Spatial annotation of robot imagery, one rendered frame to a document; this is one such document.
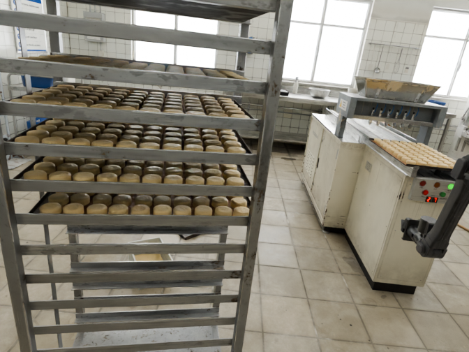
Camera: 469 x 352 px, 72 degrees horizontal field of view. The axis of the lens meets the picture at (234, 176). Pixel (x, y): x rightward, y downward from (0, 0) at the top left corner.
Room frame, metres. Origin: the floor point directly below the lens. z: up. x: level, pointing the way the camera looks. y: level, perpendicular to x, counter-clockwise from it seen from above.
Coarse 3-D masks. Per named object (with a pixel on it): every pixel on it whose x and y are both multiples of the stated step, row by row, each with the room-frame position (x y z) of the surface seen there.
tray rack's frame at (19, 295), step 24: (48, 0) 1.08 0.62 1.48; (24, 48) 0.88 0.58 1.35; (0, 120) 0.67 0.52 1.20; (0, 144) 0.66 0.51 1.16; (0, 168) 0.65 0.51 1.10; (0, 192) 0.64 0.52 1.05; (0, 216) 0.64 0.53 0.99; (0, 240) 0.64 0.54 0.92; (48, 240) 0.88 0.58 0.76; (72, 240) 1.09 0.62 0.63; (48, 264) 0.86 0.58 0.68; (24, 288) 0.66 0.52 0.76; (24, 312) 0.65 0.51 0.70; (24, 336) 0.64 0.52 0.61; (96, 336) 1.07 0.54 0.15; (120, 336) 1.08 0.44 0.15; (144, 336) 1.10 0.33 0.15; (168, 336) 1.11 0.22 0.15; (192, 336) 1.13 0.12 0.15; (216, 336) 1.14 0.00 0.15
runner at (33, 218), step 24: (24, 216) 0.68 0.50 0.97; (48, 216) 0.69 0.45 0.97; (72, 216) 0.70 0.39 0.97; (96, 216) 0.71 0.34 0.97; (120, 216) 0.72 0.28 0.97; (144, 216) 0.74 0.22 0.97; (168, 216) 0.75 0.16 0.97; (192, 216) 0.76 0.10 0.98; (216, 216) 0.77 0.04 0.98; (240, 216) 0.79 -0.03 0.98
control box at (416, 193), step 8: (416, 184) 1.73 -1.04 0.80; (432, 184) 1.73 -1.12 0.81; (440, 184) 1.73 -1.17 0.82; (448, 184) 1.73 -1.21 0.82; (416, 192) 1.73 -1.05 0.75; (432, 192) 1.73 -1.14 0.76; (440, 192) 1.73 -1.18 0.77; (448, 192) 1.73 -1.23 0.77; (416, 200) 1.73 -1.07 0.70; (424, 200) 1.73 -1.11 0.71; (432, 200) 1.73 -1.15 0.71; (440, 200) 1.73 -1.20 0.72
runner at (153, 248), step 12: (24, 252) 0.68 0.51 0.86; (36, 252) 0.68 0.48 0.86; (48, 252) 0.69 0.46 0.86; (60, 252) 0.69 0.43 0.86; (72, 252) 0.70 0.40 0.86; (84, 252) 0.71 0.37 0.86; (96, 252) 0.71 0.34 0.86; (108, 252) 0.72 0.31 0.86; (120, 252) 0.72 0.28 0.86; (132, 252) 0.73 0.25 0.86; (144, 252) 0.74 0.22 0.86; (156, 252) 0.74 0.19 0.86; (168, 252) 0.75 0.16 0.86; (180, 252) 0.76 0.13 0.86; (192, 252) 0.76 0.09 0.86; (204, 252) 0.77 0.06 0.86; (216, 252) 0.78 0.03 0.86; (228, 252) 0.78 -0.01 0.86; (240, 252) 0.79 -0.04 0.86
